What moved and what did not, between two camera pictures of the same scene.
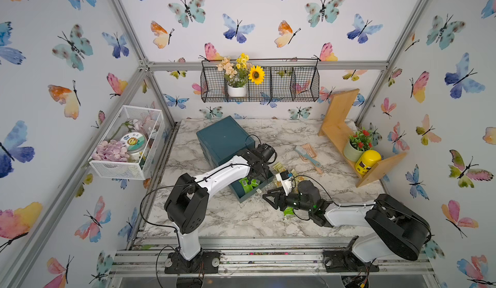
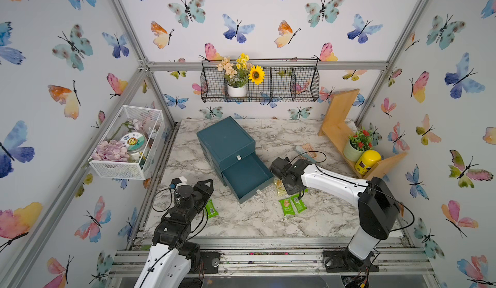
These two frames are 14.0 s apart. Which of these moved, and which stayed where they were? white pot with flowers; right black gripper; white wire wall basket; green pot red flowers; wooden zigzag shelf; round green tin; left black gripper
Moved: left black gripper; right black gripper
Stayed: green pot red flowers; round green tin; white pot with flowers; wooden zigzag shelf; white wire wall basket
